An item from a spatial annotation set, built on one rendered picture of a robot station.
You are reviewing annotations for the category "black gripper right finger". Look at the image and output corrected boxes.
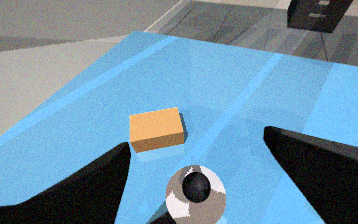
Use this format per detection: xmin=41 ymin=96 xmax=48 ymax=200
xmin=263 ymin=126 xmax=358 ymax=224

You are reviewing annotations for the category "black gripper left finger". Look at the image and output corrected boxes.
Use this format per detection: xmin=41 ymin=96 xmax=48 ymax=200
xmin=0 ymin=142 xmax=131 ymax=224

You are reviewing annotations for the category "orange rectangular block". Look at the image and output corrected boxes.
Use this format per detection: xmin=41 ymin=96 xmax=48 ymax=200
xmin=130 ymin=107 xmax=184 ymax=153

